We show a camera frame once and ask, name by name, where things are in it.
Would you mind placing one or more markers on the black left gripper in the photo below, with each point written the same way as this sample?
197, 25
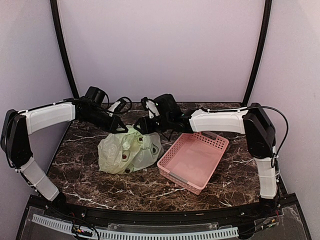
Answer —
112, 126

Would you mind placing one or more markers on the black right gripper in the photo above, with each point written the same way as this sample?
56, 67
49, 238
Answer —
146, 127

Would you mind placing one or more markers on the light green plastic bag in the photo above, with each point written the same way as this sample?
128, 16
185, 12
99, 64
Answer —
124, 153

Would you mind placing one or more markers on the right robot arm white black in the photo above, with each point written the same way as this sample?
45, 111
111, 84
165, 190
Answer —
254, 123

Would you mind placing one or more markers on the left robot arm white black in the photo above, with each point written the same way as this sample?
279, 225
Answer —
19, 125

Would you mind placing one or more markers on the pink perforated plastic basket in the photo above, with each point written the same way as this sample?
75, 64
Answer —
191, 161

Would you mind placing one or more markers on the clear acrylic front panel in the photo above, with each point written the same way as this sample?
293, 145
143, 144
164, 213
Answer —
287, 226

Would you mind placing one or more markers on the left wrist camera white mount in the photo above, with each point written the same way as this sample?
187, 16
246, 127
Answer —
117, 107

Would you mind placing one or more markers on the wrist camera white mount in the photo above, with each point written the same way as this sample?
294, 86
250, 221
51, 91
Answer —
150, 106
117, 107

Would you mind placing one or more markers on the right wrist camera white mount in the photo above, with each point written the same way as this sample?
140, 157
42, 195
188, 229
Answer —
150, 106

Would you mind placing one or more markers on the black front curved rail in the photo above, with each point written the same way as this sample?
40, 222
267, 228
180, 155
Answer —
239, 215

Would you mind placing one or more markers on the white slotted cable duct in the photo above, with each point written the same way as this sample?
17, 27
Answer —
116, 231

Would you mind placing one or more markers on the black rear left frame post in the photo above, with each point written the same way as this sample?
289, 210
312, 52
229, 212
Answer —
62, 47

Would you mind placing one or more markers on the black frame post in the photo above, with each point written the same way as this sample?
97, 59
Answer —
259, 52
62, 47

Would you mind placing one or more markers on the black rear right frame post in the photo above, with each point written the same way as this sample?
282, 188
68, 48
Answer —
259, 52

